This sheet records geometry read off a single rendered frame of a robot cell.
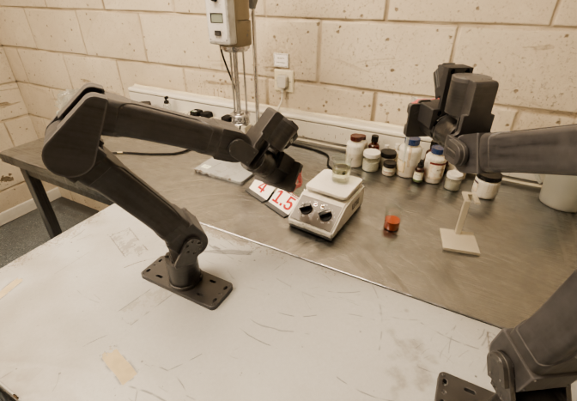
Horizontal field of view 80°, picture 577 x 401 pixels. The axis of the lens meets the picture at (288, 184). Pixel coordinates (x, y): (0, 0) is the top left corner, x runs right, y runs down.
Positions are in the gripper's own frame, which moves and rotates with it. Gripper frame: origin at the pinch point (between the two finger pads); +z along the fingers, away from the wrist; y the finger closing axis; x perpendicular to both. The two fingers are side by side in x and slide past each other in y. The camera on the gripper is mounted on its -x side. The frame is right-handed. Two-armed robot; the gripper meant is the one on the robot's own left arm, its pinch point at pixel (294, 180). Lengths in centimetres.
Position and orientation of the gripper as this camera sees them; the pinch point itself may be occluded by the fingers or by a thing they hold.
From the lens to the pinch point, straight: 83.4
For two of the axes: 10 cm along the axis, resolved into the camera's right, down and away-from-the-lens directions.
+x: -3.5, 9.3, -0.8
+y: -8.3, -2.7, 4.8
